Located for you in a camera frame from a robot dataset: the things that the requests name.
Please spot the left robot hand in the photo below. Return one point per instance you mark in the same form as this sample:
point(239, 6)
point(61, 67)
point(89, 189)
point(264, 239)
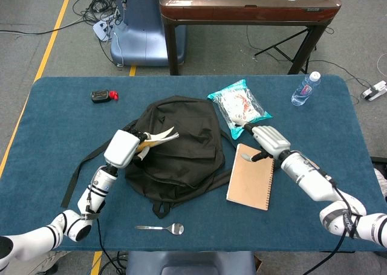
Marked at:
point(121, 149)

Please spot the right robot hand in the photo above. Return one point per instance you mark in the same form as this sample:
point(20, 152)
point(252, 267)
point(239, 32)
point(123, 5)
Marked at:
point(270, 140)

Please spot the black fabric backpack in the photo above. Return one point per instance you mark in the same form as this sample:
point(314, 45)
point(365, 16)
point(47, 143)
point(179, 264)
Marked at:
point(187, 142)

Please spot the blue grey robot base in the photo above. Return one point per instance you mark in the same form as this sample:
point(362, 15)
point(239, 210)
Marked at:
point(142, 30)

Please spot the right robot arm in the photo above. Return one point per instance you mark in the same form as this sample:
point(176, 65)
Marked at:
point(308, 178)

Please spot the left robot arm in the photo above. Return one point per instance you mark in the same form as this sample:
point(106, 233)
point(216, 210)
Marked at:
point(96, 190)

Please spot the teal clear snack bag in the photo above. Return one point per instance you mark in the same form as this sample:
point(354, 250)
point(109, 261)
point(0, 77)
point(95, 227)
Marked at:
point(239, 105)

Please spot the spiral bound notebook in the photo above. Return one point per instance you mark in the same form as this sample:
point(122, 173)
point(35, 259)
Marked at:
point(249, 181)

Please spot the small red object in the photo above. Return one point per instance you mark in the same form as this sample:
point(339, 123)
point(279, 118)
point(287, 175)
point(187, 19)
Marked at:
point(114, 95)

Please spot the clear plastic water bottle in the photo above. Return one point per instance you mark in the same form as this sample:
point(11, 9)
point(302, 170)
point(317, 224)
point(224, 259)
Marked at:
point(302, 93)

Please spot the black and red device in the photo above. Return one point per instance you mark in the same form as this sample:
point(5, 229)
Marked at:
point(99, 96)

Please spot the blue table cloth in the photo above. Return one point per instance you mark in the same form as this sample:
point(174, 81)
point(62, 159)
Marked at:
point(60, 121)

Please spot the metal spoon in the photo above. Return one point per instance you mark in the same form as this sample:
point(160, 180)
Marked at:
point(176, 229)

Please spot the white power strip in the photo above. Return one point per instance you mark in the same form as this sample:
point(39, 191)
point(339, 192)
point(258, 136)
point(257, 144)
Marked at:
point(101, 28)
point(375, 91)

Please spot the grey robot torso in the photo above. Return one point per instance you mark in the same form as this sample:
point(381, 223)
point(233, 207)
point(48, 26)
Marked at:
point(190, 263)

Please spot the brown mahjong table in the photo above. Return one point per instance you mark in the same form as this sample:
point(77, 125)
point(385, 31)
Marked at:
point(242, 10)

